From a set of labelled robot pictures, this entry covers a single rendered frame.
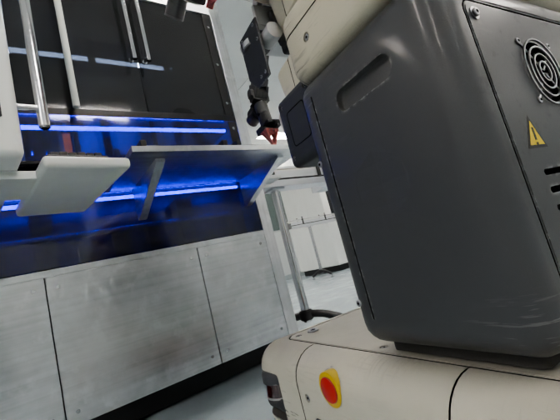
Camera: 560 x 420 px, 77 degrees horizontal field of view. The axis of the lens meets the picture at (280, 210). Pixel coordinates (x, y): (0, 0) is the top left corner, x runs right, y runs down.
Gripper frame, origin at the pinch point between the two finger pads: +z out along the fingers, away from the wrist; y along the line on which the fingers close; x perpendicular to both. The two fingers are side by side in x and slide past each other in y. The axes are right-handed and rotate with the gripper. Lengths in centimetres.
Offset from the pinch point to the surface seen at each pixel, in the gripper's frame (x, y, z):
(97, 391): 75, 40, 70
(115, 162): 68, -17, 13
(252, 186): 1.1, 22.5, 9.2
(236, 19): -118, 130, -216
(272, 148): 7.7, -7.0, 5.6
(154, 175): 50, 6, 8
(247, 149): 19.2, -7.0, 5.6
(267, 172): 1.2, 8.4, 8.7
